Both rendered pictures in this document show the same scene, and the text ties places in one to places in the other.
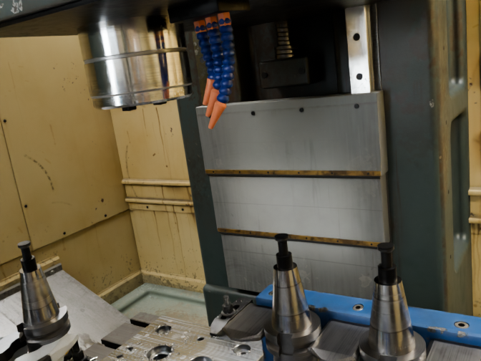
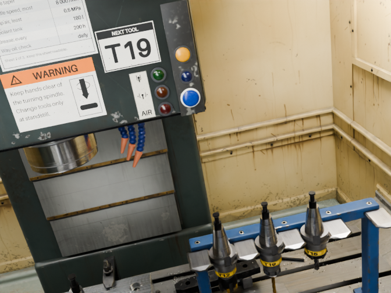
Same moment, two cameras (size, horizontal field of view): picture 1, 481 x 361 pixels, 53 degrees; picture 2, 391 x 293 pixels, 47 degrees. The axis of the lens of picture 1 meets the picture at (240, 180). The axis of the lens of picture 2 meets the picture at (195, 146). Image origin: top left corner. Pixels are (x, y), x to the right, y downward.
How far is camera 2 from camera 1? 0.64 m
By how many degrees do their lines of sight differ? 38
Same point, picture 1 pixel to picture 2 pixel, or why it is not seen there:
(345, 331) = (244, 245)
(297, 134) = (106, 137)
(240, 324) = (197, 263)
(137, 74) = (81, 146)
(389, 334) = (272, 237)
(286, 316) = (225, 249)
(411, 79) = not seen: hidden behind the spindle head
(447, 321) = (278, 223)
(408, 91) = not seen: hidden behind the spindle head
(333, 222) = (139, 186)
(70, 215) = not seen: outside the picture
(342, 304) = (234, 233)
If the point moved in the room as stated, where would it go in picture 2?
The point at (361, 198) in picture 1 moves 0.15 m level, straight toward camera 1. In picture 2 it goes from (156, 167) to (175, 183)
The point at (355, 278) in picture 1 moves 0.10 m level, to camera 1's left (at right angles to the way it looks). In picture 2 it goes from (158, 216) to (137, 229)
